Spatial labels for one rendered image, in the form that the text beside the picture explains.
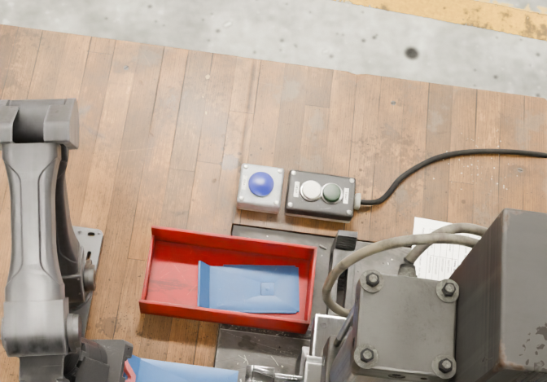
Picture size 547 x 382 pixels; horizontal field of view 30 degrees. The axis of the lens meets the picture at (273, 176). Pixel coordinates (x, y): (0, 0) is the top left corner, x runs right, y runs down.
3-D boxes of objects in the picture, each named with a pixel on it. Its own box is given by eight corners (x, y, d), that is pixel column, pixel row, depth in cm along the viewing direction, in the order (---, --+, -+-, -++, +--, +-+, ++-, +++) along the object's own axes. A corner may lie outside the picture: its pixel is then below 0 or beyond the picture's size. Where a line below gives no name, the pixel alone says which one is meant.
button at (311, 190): (302, 184, 160) (303, 179, 158) (320, 186, 160) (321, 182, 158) (299, 201, 159) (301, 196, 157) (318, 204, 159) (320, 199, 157)
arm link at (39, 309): (75, 356, 113) (67, 86, 115) (-7, 360, 113) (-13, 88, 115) (85, 345, 126) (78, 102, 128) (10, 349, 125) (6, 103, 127)
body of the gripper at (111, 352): (125, 393, 128) (90, 381, 122) (61, 391, 132) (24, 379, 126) (133, 343, 130) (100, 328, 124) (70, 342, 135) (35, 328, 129)
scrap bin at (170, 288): (152, 238, 156) (151, 225, 151) (312, 259, 157) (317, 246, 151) (140, 313, 151) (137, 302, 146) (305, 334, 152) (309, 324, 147)
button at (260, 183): (249, 174, 160) (250, 169, 158) (274, 177, 160) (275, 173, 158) (246, 197, 158) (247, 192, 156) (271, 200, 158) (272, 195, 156)
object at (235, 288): (198, 266, 154) (198, 260, 152) (298, 268, 156) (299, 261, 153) (197, 311, 152) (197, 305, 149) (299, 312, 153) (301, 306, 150)
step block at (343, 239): (330, 249, 158) (338, 229, 150) (348, 252, 158) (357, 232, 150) (326, 288, 155) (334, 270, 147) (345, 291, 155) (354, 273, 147)
